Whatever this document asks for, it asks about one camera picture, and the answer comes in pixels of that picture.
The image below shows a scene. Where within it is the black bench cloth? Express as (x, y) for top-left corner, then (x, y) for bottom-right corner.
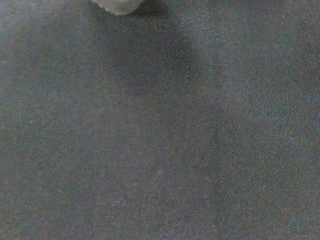
(0, 0), (320, 240)

